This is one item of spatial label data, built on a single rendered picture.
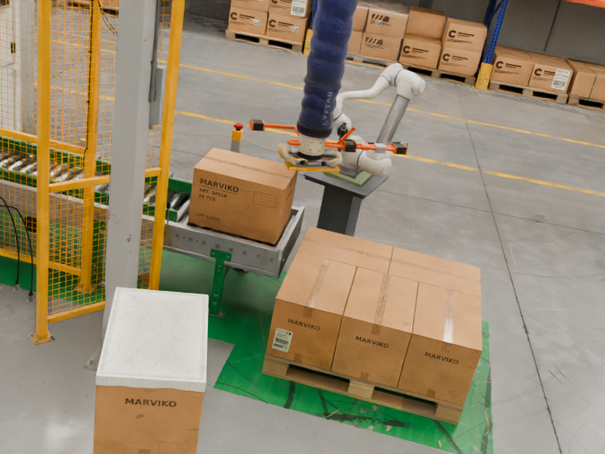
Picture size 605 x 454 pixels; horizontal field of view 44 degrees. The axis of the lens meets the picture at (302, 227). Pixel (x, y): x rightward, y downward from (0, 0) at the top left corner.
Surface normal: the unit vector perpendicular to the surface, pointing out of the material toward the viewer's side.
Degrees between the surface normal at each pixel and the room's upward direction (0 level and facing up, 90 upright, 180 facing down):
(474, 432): 0
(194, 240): 90
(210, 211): 90
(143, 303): 0
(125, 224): 91
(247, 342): 0
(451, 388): 90
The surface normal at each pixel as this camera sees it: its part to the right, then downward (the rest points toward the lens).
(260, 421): 0.16, -0.88
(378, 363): -0.20, 0.42
